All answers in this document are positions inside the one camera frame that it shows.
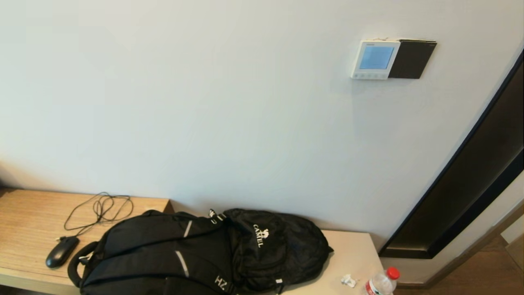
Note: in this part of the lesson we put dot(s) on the white wall thermostat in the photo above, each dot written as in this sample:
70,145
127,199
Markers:
374,57

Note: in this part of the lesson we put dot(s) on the black Camel backpack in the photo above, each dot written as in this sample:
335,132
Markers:
163,254

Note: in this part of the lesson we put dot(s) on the crumpled white paper scrap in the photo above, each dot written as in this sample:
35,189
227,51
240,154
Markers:
348,280

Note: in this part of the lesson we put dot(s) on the clear water bottle red cap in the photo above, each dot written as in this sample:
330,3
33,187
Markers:
380,284

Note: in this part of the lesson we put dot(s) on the black computer mouse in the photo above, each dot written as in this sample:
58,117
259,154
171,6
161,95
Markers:
60,253

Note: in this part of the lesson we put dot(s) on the dark brown wall switch plate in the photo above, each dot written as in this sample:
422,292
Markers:
411,59

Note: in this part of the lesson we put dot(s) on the dark brown door frame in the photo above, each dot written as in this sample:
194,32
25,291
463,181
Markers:
470,184

